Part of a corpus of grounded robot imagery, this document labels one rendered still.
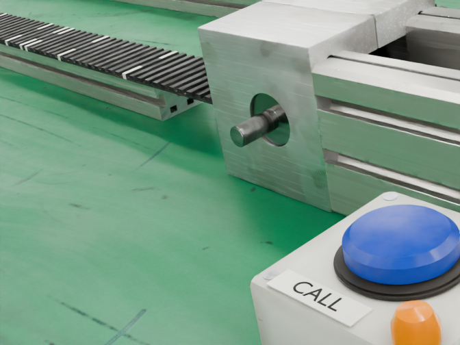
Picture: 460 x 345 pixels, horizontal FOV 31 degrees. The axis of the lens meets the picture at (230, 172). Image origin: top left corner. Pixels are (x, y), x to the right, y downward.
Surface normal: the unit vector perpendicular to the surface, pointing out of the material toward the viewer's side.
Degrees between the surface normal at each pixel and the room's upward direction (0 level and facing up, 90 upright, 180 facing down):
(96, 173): 0
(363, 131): 90
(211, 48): 90
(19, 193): 0
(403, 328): 66
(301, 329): 90
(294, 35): 0
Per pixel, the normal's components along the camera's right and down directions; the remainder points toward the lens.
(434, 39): -0.75, 0.41
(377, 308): -0.18, -0.88
